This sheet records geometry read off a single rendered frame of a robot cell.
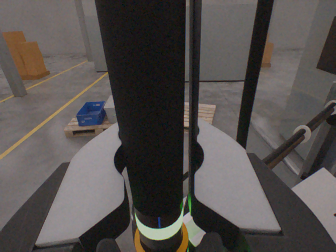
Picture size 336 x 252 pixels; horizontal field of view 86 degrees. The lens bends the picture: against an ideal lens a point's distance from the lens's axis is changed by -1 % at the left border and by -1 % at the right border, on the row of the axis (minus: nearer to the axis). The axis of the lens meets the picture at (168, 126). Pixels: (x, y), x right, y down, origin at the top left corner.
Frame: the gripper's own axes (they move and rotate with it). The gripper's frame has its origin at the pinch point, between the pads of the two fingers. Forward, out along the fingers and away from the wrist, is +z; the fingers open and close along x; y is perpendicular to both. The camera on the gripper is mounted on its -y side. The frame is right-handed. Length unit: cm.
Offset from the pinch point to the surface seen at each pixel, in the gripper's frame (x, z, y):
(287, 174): 70, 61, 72
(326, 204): 39, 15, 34
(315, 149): 55, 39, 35
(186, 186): 9, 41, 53
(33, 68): -459, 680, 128
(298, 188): 38, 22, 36
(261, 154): 70, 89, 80
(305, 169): 55, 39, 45
